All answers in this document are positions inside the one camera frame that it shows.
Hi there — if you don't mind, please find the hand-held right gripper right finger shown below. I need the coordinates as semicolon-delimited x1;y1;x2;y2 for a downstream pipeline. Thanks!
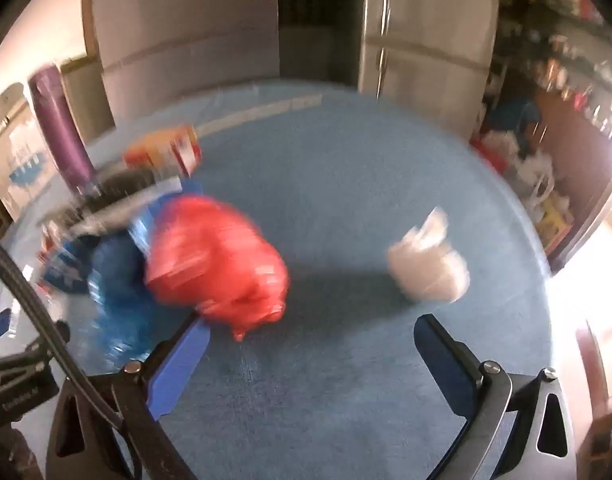
413;313;577;480

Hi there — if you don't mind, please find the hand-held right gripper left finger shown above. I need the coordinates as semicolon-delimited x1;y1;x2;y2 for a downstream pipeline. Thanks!
46;310;211;480

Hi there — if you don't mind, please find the blue toothpaste box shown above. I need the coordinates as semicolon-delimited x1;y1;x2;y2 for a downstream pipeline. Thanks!
38;237;100;297

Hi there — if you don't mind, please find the white plastic bag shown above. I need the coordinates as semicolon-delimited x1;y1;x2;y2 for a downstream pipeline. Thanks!
387;207;471;303

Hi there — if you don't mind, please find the blue plastic bag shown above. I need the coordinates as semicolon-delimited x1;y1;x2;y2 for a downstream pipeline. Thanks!
83;187;207;358

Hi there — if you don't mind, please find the red plastic bag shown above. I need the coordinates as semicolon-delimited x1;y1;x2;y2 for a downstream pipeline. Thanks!
144;195;291;343

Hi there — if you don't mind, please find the orange and white box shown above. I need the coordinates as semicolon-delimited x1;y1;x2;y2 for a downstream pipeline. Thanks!
123;126;205;177

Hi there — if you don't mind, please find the blue tablecloth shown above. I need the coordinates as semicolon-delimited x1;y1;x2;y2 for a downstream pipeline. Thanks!
0;82;554;480

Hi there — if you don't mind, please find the purple thermos bottle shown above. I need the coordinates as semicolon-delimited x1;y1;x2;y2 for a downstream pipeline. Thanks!
28;63;95;192

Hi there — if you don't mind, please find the pile of plastic bags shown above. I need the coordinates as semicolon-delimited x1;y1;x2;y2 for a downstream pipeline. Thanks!
470;100;578;248

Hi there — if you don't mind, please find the grey cabinet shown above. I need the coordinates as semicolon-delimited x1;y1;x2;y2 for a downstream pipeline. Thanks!
82;0;281;127

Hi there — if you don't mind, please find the silver refrigerator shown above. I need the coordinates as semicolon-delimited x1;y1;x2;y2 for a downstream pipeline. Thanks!
358;0;500;128

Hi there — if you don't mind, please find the shelf with goods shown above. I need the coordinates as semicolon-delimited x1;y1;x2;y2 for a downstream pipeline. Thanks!
496;0;612;141

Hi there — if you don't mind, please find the black cable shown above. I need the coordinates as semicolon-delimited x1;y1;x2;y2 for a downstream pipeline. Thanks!
0;236;139;461

